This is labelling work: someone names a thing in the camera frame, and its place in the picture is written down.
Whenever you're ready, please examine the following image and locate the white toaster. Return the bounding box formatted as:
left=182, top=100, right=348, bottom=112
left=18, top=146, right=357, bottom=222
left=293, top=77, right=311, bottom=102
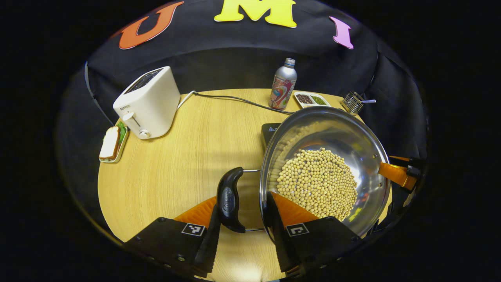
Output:
left=113, top=66, right=181, bottom=140

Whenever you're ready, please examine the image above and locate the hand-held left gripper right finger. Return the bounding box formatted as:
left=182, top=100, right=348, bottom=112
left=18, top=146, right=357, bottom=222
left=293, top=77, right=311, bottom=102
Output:
left=266, top=191, right=362, bottom=277

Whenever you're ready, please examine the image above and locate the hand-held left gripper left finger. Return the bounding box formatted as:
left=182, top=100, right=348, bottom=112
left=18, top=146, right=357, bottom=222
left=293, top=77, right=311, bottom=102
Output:
left=124, top=195, right=223, bottom=278

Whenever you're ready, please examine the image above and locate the black cooktop cable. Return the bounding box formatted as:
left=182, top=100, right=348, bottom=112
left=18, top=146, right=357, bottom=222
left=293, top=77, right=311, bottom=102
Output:
left=194, top=92, right=295, bottom=115

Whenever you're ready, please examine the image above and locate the white toaster cable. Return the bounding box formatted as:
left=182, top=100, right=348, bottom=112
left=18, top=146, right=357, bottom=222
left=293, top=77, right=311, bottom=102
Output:
left=177, top=90, right=197, bottom=110

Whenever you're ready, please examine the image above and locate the black induction cooktop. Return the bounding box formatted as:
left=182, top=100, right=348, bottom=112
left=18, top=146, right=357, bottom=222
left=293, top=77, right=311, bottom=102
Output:
left=261, top=123, right=282, bottom=151

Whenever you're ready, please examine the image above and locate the small wire rack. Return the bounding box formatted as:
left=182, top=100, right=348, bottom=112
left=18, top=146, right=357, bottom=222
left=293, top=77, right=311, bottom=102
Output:
left=341, top=91, right=377, bottom=115

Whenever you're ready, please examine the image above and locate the steel pot with black handle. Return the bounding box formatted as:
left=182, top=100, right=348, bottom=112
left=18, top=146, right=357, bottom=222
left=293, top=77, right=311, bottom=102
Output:
left=216, top=106, right=392, bottom=239

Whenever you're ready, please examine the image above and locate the pale green tray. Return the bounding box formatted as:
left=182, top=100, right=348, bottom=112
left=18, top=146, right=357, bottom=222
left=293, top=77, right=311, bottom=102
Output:
left=99, top=119, right=130, bottom=163

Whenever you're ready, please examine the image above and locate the silver printed bottle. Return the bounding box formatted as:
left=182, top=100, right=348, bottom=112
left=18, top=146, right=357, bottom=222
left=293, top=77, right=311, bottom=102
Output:
left=269, top=58, right=298, bottom=110

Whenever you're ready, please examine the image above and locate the pile of soybeans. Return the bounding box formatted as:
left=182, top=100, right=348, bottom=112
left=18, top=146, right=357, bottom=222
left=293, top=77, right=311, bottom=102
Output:
left=276, top=147, right=358, bottom=222

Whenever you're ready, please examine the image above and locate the white divided bean dish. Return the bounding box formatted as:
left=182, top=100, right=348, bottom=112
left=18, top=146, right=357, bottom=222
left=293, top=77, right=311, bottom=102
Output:
left=294, top=91, right=332, bottom=109

